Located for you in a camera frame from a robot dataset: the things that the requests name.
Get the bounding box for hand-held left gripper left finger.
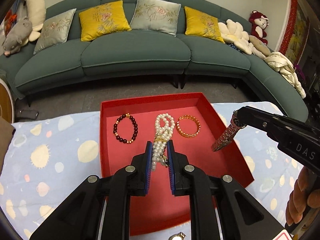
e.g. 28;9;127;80
29;141;153;240

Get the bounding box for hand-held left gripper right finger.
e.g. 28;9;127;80
167;140;288;240

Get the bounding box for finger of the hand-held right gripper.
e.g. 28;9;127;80
236;106;280;141

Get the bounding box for white pearl necklace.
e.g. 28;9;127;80
149;114;175;173

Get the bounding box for silver metal wristwatch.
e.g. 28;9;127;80
212;110;247;152

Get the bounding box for red cardboard box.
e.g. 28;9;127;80
99;92;254;237

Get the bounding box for person's right hand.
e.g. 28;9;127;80
284;166;320;230

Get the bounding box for cream satin blanket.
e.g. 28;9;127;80
264;52;307;99

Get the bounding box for purple flowers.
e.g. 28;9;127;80
294;64;306;83

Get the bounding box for beige plush cushion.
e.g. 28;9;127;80
249;35;272;60

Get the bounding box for white flower-shaped cushion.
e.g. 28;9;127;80
217;19;252;55

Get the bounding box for red monkey plush toy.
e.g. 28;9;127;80
248;10;270;46

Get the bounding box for red and white card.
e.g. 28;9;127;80
271;229;294;240

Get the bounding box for blue printed blanket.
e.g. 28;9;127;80
0;101;310;240

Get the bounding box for yellow floral cushion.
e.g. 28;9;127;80
184;6;225;43
79;0;132;42

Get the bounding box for teal curved sofa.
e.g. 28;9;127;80
0;0;309;117

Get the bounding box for black object on floor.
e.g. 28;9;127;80
19;109;39;120

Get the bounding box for grey floral cushion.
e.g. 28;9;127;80
129;0;181;37
33;8;77;55

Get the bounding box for brown cloth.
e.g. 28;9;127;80
0;119;16;167

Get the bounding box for round wooden board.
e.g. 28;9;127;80
0;79;14;124

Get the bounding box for grey pig plush toy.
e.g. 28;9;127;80
2;17;34;57

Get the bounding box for white long plush toy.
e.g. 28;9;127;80
22;0;46;42

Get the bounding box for amber bead bracelet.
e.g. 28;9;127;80
176;115;201;138

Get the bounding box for dark bead bracelet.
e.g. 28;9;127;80
113;113;138;144

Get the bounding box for red framed wall hanging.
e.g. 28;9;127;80
277;0;314;64

